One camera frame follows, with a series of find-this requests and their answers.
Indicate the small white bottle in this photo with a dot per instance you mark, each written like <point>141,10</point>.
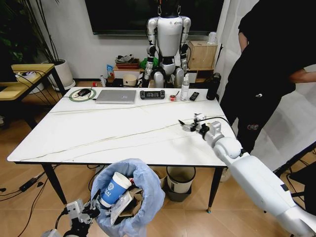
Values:
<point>102,81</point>

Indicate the black computer mouse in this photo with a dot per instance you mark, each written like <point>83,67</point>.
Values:
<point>84,92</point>

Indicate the brown crumpled paper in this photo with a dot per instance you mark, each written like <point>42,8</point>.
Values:
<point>135,200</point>

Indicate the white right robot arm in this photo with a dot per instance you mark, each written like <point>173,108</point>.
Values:
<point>256,180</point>

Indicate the clear plastic packaging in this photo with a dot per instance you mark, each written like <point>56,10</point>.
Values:
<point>121,209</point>

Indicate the white jug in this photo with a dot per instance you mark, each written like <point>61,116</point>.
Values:
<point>212,38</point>

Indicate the black chair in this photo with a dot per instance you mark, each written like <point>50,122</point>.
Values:
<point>308,187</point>

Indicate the silver laptop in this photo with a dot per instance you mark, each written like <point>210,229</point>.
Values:
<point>116,96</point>

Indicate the white power strip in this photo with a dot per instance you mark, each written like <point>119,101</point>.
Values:
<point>26,74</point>

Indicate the beige round bin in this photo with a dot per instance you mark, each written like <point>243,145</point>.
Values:
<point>130,80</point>

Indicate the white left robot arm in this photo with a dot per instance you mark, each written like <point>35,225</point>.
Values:
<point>74,212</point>

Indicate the black power adapter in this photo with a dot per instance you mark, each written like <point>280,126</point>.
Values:
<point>27,184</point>

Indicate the brown tray with clutter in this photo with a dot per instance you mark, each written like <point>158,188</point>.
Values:
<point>127,63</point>

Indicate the dark grey bin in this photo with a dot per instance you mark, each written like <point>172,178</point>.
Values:
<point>179,196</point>

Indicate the black stand leg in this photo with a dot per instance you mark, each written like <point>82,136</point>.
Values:
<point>293,158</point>

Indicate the round green-rimmed mouse pad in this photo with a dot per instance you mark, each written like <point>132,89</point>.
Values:
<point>74,98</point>

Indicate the black wall television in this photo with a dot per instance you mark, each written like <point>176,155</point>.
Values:
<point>123,14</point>

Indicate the small red tape roll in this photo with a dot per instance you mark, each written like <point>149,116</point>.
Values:
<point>172,97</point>

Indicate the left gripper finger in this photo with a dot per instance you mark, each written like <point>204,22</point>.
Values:
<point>90,204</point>
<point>99,195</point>

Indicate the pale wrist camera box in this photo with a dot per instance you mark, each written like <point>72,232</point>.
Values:
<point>200,117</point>

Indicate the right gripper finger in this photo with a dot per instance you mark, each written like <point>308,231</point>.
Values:
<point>189,127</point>
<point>188,122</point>

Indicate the green potted plant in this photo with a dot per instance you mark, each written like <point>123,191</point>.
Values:
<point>17,32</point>

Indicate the blue snack bag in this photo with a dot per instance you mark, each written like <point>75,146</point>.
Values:
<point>110,71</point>

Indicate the black remote control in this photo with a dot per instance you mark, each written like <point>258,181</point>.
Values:
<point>194,96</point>

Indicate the wooden cabinet box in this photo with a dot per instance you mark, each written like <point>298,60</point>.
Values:
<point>201,55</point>

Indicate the yellow side table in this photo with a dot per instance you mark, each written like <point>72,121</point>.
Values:
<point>29,67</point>

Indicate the blue paper cup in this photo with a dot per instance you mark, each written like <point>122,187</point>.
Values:
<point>114,191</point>

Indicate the black table leg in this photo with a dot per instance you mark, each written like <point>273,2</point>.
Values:
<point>214,187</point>
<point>55,184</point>

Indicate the black tumbler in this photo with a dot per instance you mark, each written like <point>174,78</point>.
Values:
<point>212,89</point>

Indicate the low wooden shelf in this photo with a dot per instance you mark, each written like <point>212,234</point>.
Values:
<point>123,71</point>

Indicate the white plant pot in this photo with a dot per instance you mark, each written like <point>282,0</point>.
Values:
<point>64,72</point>

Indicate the white bin with black rim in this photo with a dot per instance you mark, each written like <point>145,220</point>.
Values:
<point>181,180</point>

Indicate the person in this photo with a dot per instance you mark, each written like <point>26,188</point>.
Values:
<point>261,61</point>

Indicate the trash bin with blue bag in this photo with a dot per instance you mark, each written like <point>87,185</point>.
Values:
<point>148,195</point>

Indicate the clear spray bottle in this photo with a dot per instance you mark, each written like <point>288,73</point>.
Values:
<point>184,91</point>

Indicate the silver white humanoid robot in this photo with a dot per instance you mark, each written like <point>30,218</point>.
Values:
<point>169,37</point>

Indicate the black handheld game console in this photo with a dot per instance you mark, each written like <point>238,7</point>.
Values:
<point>152,94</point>

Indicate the green plastic bag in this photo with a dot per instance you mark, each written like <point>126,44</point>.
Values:
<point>143,63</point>

